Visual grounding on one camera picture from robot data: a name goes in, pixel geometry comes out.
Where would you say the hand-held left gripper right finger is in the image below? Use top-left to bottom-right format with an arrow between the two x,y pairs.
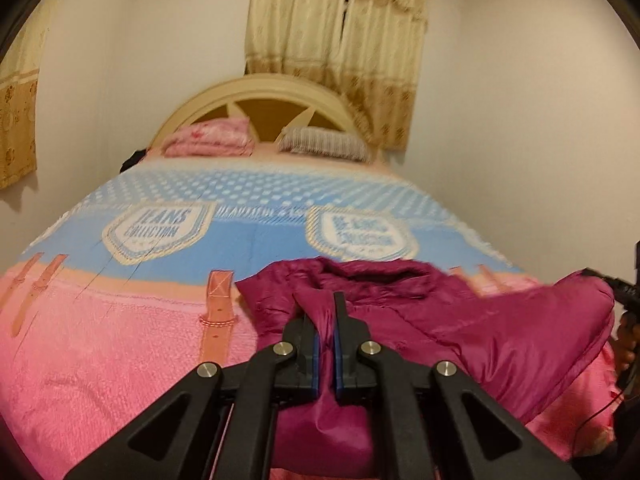
332,291 -> 583,480

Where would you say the pink folded quilt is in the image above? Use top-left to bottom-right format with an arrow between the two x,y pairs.
164,116 -> 257,158

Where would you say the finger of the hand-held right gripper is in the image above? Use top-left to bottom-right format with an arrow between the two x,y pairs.
582,267 -> 640,307

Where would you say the pink and blue printed bedspread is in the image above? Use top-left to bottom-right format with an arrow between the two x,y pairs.
0,147 -> 626,480

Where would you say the striped pillow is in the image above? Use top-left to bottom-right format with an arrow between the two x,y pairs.
276,126 -> 373,163

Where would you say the magenta puffer jacket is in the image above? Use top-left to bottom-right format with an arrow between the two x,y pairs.
235,256 -> 616,472

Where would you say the person's right hand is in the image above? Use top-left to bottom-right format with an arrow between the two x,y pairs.
615,320 -> 640,378

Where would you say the cream wooden bed headboard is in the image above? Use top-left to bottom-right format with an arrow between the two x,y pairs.
150,73 -> 386,163

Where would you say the dark cloth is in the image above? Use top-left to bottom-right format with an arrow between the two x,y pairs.
120,147 -> 151,171

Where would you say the person's dark clothing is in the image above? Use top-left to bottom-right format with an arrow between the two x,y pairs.
565,400 -> 640,480

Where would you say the cream and gold floral curtain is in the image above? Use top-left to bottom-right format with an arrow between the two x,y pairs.
0,0 -> 71,191
244,0 -> 431,151

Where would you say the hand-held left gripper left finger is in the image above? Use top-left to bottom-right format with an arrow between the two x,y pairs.
64,312 -> 321,480

